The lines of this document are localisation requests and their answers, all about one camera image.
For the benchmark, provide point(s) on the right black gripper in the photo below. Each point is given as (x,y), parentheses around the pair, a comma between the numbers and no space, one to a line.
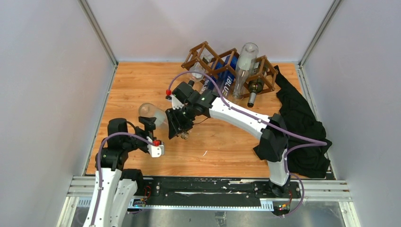
(176,126)

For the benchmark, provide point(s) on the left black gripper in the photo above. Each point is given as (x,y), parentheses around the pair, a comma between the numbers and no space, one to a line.
(150,126)

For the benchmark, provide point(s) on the clear glass bottle gold label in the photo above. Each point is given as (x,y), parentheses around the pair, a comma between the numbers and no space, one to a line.
(161,122)

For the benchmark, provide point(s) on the clear bottle black cap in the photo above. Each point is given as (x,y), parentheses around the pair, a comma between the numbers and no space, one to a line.
(197,69)

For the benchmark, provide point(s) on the blue clear square bottle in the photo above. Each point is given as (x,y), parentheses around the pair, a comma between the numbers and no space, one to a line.
(208,85)

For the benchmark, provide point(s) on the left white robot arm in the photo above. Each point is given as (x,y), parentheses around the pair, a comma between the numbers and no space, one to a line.
(118,190)

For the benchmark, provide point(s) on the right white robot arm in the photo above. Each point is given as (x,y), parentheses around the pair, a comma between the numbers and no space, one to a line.
(273,142)

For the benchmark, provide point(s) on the brown wooden wine rack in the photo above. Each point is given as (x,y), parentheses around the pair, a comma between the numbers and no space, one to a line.
(214,64)

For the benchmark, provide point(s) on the dark green wine bottle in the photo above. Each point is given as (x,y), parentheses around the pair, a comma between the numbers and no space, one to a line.
(255,86)

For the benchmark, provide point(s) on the black cloth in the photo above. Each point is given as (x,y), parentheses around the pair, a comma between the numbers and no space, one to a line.
(310,162)

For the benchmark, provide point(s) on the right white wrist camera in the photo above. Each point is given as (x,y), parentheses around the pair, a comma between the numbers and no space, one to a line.
(176,104)

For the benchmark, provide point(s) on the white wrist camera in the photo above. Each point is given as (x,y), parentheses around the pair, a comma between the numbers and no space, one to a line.
(176,104)
(156,148)

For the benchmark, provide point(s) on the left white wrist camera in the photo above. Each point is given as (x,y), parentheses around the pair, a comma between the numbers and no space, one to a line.
(156,148)

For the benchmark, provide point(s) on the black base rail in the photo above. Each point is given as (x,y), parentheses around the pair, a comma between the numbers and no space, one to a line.
(210,193)

